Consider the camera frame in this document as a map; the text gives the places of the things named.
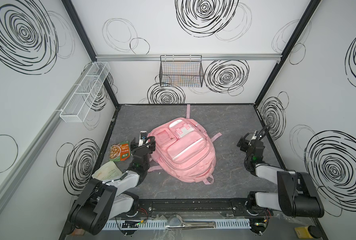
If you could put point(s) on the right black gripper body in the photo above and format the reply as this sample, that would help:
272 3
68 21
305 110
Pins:
247 144

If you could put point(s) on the pink student backpack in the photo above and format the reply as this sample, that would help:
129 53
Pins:
184 150

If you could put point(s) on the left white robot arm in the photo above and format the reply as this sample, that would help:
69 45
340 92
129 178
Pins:
102 200

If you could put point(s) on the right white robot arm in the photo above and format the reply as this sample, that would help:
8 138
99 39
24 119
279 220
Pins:
296 195

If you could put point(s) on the green snack packet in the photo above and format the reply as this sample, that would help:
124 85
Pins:
120 152

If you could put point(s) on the white food pouch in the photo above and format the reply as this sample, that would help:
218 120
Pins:
108 171

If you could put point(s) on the yellow black button box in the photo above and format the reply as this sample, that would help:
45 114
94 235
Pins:
308 232

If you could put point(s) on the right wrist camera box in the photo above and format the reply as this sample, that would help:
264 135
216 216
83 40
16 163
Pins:
251 138

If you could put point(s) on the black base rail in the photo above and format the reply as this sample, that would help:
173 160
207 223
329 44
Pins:
237 207

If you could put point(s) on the white wire shelf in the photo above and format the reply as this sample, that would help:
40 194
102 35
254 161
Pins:
86 92

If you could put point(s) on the white slotted cable duct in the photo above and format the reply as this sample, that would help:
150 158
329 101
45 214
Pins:
134 225

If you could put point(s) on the black wire basket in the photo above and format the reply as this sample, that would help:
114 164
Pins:
181 73

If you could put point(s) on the aluminium wall rail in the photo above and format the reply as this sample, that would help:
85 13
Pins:
189 57

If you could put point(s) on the black corner frame post right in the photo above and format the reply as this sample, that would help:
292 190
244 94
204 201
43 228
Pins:
299 29

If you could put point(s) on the black corner frame post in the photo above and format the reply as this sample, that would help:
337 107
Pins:
72 13
299 29

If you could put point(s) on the black corner frame post left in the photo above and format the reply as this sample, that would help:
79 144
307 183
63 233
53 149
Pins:
72 13

